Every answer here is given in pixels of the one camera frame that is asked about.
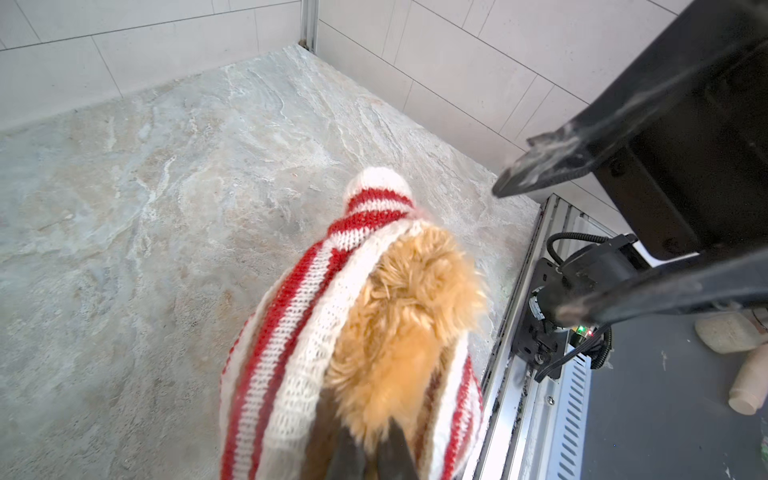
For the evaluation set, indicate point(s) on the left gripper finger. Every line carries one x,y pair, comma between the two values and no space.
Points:
706,38
728,279

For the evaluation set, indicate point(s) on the brown plush teddy bear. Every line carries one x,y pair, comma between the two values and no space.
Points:
392,357

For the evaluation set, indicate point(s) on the red white striped knit sweater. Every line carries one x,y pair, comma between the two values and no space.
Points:
273,377

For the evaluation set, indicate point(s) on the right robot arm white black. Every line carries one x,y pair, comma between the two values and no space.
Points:
596,280

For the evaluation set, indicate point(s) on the white ventilation grille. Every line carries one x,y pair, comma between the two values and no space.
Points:
567,440

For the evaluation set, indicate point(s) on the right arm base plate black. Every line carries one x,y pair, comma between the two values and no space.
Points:
538,341

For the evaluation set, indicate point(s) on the aluminium mounting rail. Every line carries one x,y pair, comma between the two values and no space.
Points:
534,430

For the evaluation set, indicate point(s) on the right aluminium corner post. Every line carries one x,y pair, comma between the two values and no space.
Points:
309,24

